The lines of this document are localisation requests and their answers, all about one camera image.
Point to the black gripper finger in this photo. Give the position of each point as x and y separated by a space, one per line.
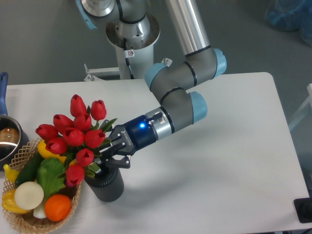
107 125
110 162

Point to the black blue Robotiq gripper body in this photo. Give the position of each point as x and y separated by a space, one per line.
130 137

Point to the red tulip bouquet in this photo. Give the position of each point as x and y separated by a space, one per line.
82 135

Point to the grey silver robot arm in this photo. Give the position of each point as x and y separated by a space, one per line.
179 107

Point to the dark grey ribbed vase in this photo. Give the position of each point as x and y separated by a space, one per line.
107 184

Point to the yellow squash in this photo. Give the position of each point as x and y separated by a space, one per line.
53 148

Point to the green bok choy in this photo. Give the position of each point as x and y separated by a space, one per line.
48 178

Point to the orange fruit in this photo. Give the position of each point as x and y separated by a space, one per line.
57 207

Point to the dark green cucumber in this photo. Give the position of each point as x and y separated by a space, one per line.
29 171

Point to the white onion half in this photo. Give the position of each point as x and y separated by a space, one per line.
28 195

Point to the yellow banana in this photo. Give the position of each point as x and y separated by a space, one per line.
10 174

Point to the yellow bell pepper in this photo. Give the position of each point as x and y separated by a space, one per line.
9 204

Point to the black device at table edge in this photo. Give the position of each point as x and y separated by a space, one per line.
303 207

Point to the blue plastic bag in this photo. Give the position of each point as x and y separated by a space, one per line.
291 15

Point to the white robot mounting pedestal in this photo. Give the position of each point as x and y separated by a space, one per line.
134 46

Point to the blue handled steel saucepan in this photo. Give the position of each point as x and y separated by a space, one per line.
12 136

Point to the white frame at right edge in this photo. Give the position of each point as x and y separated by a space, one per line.
302 110

